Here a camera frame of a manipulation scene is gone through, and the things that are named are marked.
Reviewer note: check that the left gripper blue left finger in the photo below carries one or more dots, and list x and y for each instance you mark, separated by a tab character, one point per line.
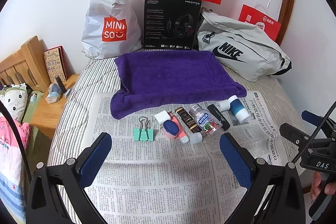
91	159

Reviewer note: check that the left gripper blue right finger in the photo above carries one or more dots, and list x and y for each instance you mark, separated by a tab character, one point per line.
231	152

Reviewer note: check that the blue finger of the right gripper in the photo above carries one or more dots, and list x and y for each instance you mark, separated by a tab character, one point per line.
315	118
294	135

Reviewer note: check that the black Horizon stick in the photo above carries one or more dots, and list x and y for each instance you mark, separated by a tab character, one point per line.
219	116

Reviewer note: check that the small translucent white cap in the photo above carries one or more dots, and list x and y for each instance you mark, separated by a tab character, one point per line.
195	138

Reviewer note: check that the clear candy bottle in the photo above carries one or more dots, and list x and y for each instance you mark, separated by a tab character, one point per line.
204	119

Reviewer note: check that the blue and white bottle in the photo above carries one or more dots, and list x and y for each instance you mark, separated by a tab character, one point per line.
238	109

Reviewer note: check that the black and gold tube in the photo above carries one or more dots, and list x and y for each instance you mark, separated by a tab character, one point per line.
188	120

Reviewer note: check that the small white cylinder cap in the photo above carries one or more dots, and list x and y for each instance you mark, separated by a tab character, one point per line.
223	105

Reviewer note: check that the pink and grey pen tube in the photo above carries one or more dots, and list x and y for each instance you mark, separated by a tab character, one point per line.
182	136

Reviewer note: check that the mint green binder clip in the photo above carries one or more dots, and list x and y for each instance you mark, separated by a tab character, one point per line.
144	132

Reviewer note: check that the blue and pink jar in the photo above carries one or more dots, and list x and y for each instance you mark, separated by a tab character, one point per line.
170	129

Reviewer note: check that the white USB charger plug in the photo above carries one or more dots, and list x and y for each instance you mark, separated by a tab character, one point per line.
162	117

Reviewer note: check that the wooden bedside table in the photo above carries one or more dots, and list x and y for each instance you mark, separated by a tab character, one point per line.
47	116

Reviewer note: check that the newspaper sheet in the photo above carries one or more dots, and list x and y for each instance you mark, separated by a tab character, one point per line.
160	181

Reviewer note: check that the pink patterned blanket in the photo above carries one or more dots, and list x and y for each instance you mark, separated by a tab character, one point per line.
12	174

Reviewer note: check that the small items on nightstand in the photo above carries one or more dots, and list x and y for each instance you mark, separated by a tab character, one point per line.
56	89

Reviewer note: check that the striped grey bed sheet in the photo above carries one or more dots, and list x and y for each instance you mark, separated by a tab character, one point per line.
266	101

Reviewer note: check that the grey Nike waist bag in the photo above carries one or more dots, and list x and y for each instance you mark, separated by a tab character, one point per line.
243	47

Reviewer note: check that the small red paper bag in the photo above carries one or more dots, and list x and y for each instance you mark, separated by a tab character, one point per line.
261	19

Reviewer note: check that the floral pillow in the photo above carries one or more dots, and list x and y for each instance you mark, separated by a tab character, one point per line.
15	99

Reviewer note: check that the purple towel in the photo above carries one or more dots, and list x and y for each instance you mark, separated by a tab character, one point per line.
156	78

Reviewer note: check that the patterned book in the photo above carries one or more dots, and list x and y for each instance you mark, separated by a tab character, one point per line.
55	64

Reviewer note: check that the white Miniso plastic bag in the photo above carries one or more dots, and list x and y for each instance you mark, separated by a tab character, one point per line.
111	29

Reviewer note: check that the black headset box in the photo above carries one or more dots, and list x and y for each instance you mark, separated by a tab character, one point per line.
170	24

